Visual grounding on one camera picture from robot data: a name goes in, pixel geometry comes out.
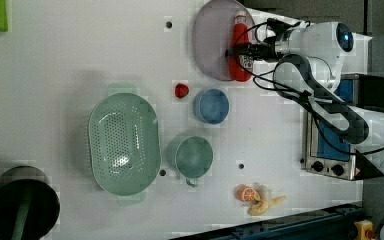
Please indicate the lavender round plate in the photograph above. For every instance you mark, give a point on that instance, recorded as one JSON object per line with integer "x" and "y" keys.
{"x": 212, "y": 34}

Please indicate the blue metal frame rail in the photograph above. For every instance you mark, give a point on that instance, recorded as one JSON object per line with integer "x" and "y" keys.
{"x": 333, "y": 223}

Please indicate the blue bowl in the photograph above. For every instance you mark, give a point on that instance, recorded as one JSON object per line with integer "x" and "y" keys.
{"x": 211, "y": 106}

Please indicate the yellow red emergency button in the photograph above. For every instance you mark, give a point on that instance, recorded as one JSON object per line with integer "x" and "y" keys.
{"x": 365, "y": 230}

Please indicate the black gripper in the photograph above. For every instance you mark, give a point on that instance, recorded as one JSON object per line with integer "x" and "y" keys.
{"x": 261, "y": 51}

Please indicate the black round bin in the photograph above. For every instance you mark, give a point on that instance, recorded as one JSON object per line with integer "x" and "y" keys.
{"x": 44, "y": 208}

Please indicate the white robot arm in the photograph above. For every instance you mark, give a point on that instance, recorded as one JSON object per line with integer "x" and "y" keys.
{"x": 308, "y": 63}

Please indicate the green mug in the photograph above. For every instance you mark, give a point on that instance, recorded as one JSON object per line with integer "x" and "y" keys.
{"x": 191, "y": 157}

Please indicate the red ketchup bottle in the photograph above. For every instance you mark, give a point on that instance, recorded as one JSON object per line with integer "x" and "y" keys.
{"x": 238, "y": 66}

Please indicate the peeled banana toy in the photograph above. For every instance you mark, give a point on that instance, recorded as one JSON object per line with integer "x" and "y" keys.
{"x": 264, "y": 201}

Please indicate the green perforated colander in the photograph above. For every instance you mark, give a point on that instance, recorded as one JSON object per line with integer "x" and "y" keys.
{"x": 124, "y": 145}

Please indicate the red strawberry toy centre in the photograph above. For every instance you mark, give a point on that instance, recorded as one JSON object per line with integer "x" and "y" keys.
{"x": 181, "y": 90}

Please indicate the toaster oven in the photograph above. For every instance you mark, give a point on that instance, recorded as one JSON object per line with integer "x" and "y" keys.
{"x": 326, "y": 153}

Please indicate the orange half toy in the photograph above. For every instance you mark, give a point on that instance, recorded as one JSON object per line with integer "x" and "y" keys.
{"x": 245, "y": 193}

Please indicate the green spatula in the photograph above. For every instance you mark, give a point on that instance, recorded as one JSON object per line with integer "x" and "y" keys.
{"x": 22, "y": 215}

